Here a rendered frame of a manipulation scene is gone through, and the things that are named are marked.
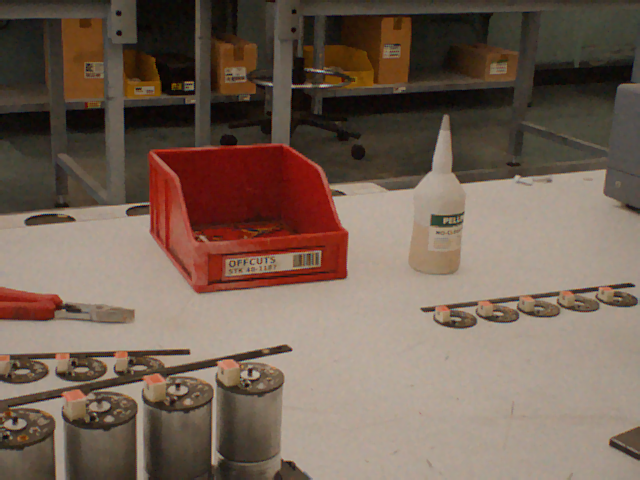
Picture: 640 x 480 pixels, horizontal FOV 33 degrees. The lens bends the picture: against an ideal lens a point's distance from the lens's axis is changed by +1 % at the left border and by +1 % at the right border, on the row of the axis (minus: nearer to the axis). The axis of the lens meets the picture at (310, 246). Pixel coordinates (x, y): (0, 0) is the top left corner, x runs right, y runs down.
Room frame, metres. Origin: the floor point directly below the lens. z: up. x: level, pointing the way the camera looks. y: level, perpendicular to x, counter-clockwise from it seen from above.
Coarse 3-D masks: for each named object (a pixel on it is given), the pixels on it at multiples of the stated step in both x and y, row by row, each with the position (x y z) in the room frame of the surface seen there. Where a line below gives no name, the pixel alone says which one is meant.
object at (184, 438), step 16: (144, 416) 0.33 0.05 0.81; (160, 416) 0.32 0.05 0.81; (176, 416) 0.32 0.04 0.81; (192, 416) 0.32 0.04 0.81; (208, 416) 0.33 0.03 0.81; (144, 432) 0.33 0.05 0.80; (160, 432) 0.32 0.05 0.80; (176, 432) 0.32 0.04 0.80; (192, 432) 0.32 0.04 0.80; (208, 432) 0.33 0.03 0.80; (144, 448) 0.33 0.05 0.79; (160, 448) 0.32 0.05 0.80; (176, 448) 0.32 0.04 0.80; (192, 448) 0.32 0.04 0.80; (208, 448) 0.33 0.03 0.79; (144, 464) 0.33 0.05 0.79; (160, 464) 0.32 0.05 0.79; (176, 464) 0.32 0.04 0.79; (192, 464) 0.32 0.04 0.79; (208, 464) 0.33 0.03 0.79
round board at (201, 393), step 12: (168, 384) 0.34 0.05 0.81; (180, 384) 0.34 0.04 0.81; (192, 384) 0.34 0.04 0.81; (204, 384) 0.34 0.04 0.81; (144, 396) 0.33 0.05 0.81; (168, 396) 0.33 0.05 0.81; (180, 396) 0.33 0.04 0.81; (192, 396) 0.33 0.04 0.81; (204, 396) 0.33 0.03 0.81; (156, 408) 0.32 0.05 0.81; (168, 408) 0.32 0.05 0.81; (180, 408) 0.32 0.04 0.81; (192, 408) 0.32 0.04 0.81
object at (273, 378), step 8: (240, 368) 0.35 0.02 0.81; (256, 368) 0.36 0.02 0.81; (264, 368) 0.35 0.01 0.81; (272, 368) 0.36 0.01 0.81; (216, 376) 0.35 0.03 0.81; (264, 376) 0.35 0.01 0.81; (272, 376) 0.35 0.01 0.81; (280, 376) 0.35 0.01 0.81; (224, 384) 0.34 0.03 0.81; (240, 384) 0.34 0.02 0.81; (248, 384) 0.34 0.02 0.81; (256, 384) 0.34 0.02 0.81; (264, 384) 0.34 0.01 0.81; (272, 384) 0.34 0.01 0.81; (280, 384) 0.34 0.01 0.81; (232, 392) 0.34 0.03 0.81; (240, 392) 0.34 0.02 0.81; (248, 392) 0.34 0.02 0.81; (256, 392) 0.34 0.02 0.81; (264, 392) 0.34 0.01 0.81
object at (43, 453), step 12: (24, 420) 0.31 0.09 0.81; (36, 444) 0.30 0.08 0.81; (48, 444) 0.30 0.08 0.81; (0, 456) 0.29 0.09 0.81; (12, 456) 0.29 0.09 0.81; (24, 456) 0.29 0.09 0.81; (36, 456) 0.30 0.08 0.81; (48, 456) 0.30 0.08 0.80; (0, 468) 0.29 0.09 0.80; (12, 468) 0.29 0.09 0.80; (24, 468) 0.29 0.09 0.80; (36, 468) 0.30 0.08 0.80; (48, 468) 0.30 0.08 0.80
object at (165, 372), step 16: (240, 352) 0.37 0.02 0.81; (256, 352) 0.37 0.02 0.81; (272, 352) 0.37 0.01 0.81; (160, 368) 0.35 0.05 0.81; (176, 368) 0.35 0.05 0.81; (192, 368) 0.35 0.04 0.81; (80, 384) 0.34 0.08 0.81; (96, 384) 0.34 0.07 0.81; (112, 384) 0.34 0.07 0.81; (0, 400) 0.32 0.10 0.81; (16, 400) 0.32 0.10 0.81; (32, 400) 0.32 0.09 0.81
